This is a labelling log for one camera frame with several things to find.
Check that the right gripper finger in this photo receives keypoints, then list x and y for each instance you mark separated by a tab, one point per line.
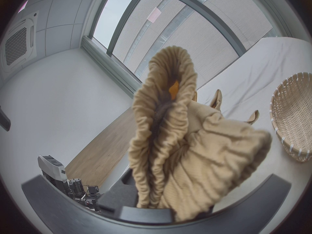
120	194

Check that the tan garment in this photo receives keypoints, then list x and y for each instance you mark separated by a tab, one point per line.
195	150

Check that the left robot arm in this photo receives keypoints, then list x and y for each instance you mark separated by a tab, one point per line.
54	167

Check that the round woven basket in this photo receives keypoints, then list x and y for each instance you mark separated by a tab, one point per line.
290	121

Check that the window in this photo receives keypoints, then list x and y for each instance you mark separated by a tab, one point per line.
170	21

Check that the white ceiling air conditioner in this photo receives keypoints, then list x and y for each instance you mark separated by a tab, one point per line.
20	44

